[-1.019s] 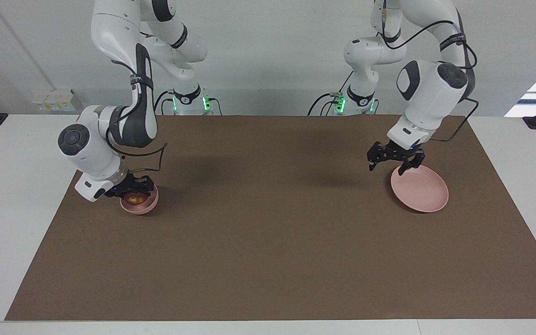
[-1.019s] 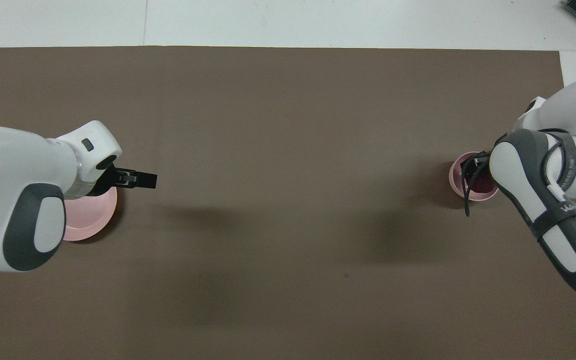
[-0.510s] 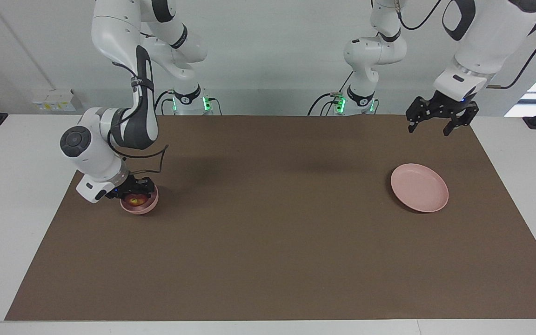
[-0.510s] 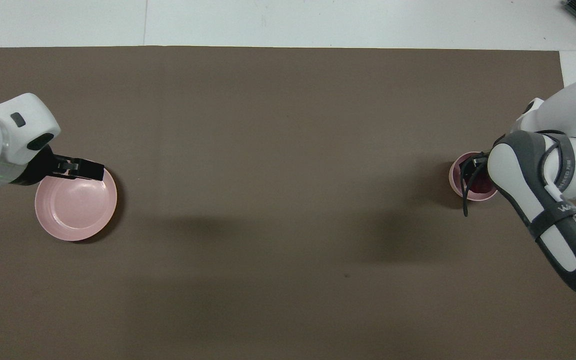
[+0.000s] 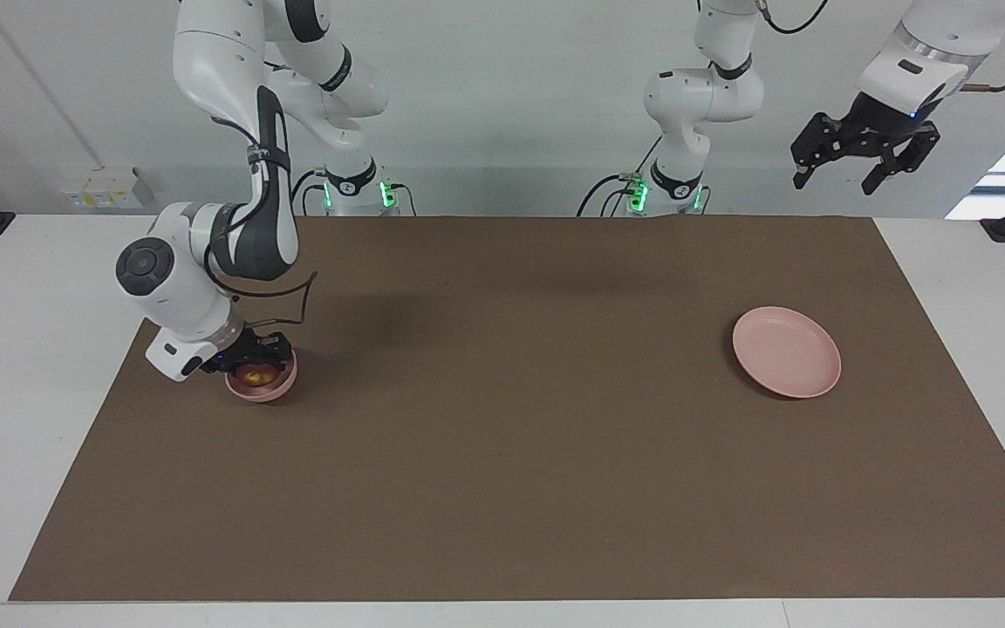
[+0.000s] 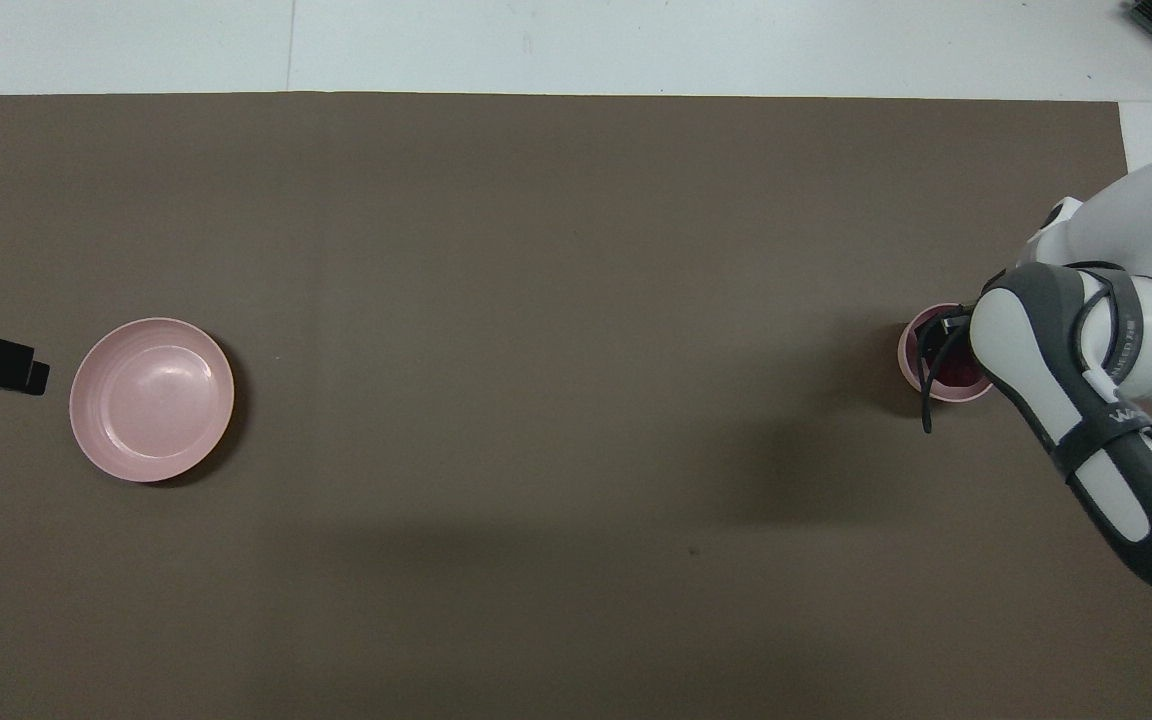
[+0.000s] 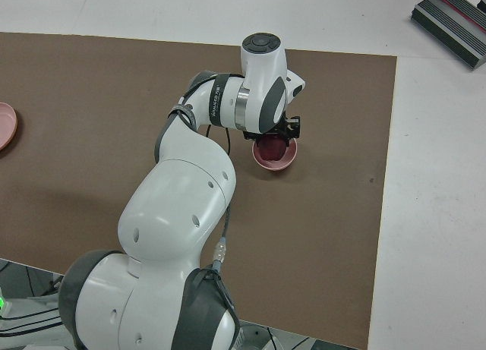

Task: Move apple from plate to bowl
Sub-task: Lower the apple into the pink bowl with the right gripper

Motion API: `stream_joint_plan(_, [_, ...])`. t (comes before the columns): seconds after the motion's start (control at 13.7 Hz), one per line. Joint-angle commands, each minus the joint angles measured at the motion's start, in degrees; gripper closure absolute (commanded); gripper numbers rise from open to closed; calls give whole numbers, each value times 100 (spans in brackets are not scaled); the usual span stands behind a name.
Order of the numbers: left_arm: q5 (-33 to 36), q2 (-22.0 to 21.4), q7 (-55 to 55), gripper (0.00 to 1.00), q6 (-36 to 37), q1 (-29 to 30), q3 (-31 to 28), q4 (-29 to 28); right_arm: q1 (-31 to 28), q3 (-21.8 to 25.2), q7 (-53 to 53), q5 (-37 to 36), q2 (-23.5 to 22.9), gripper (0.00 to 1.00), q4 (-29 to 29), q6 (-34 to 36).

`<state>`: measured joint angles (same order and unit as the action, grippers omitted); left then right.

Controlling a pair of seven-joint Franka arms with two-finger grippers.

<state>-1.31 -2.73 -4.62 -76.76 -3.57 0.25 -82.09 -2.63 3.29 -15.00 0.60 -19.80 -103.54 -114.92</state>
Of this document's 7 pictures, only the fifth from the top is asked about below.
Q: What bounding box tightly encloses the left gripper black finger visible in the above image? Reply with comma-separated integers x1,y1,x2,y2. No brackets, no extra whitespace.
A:
790,113,848,190
862,131,940,196

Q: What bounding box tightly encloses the pink bowl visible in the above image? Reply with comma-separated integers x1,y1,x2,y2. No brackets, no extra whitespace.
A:
224,349,298,403

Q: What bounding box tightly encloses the pink plate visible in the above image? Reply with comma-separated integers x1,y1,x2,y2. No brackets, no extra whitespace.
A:
732,306,842,399

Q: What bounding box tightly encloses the brown table mat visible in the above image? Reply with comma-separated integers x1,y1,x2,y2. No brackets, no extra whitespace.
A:
10,215,1005,603

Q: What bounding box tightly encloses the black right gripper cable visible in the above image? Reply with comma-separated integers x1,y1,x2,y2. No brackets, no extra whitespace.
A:
204,218,318,329

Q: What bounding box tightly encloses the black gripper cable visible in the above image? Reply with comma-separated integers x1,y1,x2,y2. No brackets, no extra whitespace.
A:
755,0,1005,93
204,218,318,329

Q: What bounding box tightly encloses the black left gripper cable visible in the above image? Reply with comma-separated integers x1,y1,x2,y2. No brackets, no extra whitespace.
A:
755,0,1005,93

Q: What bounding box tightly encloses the black right arm base cable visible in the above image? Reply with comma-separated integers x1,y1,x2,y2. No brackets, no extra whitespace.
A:
291,170,329,216

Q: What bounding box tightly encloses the black arm base cable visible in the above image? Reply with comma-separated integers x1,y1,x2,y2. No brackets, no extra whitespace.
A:
291,170,329,216
578,131,669,217

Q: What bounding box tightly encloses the white wall socket box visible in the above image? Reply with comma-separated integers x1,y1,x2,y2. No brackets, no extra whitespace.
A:
60,167,154,211

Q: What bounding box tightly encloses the black left arm base cable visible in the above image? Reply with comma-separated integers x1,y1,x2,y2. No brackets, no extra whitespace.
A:
578,131,669,217

